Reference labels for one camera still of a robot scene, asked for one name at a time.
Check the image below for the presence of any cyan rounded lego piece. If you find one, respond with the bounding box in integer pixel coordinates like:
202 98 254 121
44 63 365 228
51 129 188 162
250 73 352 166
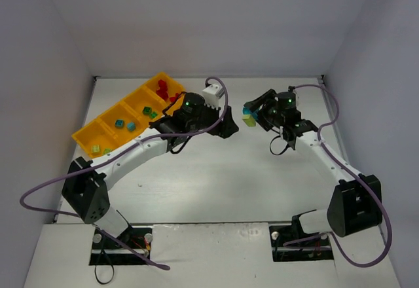
242 107 258 120

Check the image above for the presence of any red curved lego piece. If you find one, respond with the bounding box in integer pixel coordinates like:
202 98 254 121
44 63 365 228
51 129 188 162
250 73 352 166
156 80 169 101

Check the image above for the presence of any cyan small lego brick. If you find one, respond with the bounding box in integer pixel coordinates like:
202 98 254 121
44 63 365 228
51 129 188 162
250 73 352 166
127 122 136 131

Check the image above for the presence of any lime green lego brick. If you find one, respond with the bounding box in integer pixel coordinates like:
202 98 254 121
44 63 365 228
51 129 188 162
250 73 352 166
91 145 101 154

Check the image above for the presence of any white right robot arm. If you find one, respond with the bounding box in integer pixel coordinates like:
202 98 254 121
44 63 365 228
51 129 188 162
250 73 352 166
243 88 383 238

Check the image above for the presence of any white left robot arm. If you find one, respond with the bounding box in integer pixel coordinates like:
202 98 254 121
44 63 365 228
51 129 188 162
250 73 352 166
62 84 238 238

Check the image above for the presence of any yellow four-compartment sorting tray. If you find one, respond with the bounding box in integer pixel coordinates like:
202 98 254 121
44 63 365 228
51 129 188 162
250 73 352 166
72 72 185 158

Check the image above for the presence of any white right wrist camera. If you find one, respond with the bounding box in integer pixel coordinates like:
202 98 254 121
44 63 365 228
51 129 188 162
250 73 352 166
288 86 300 107

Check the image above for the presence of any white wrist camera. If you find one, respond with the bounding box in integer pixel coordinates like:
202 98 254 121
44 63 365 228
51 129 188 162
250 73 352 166
202 84 224 109
288 86 300 107

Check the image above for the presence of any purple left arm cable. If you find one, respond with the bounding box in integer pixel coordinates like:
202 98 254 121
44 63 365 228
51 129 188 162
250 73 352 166
20 77 229 271

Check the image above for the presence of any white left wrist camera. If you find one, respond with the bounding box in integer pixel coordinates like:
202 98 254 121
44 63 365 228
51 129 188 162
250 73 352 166
202 84 224 109

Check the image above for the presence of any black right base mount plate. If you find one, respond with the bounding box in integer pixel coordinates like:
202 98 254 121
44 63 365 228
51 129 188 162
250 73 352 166
268 225 334 262

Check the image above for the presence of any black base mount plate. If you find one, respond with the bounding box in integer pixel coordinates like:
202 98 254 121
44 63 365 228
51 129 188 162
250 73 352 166
268 225 334 262
89 226 153 266

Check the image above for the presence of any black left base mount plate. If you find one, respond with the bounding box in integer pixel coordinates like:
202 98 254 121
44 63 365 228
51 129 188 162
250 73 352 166
89 226 153 266

